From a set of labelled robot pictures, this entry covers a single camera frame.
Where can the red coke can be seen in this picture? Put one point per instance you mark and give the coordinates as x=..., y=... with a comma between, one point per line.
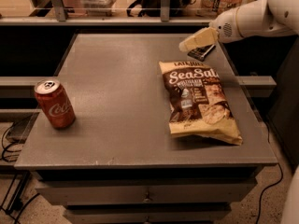
x=53, y=100

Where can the grey drawer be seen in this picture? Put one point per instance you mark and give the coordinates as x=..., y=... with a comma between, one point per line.
x=145, y=191
x=143, y=214

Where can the grey upper drawer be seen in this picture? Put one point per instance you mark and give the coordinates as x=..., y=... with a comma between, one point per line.
x=145, y=191

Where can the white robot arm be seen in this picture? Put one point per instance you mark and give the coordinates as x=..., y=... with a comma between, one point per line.
x=267, y=18

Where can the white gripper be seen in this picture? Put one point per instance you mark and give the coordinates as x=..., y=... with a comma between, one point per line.
x=224, y=28

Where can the sea salt chips bag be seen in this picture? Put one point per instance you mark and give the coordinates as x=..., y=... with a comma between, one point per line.
x=198, y=103

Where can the black rxbar chocolate bar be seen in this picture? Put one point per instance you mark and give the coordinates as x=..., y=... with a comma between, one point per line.
x=201, y=53

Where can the black bag on shelf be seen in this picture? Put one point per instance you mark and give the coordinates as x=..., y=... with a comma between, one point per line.
x=153, y=8

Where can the grey metal shelf rail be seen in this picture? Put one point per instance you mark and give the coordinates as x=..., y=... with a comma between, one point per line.
x=61, y=18

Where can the grey lower drawer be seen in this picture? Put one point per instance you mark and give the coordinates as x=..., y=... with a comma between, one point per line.
x=143, y=214

